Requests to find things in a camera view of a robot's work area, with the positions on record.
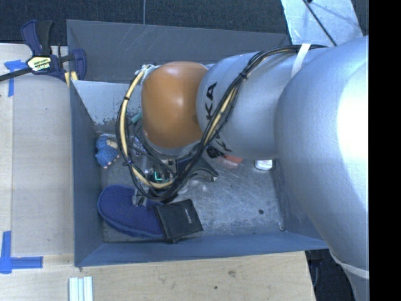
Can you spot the dark blue cloth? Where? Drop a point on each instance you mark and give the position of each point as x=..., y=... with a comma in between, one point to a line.
x=125, y=212

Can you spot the blue knitted toy figure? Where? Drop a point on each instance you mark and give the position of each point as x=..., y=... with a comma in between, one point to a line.
x=105, y=152

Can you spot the black flat wallet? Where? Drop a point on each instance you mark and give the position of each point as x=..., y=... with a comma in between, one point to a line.
x=180, y=219

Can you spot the orange-red small packet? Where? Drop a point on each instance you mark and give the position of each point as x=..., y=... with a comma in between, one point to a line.
x=232, y=160

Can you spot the grey metal bin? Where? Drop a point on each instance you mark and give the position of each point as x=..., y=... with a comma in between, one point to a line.
x=238, y=205

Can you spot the white bottle cap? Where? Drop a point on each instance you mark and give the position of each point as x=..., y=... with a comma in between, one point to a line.
x=263, y=164

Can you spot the pale wood board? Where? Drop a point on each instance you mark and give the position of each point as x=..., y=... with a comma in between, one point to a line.
x=40, y=168

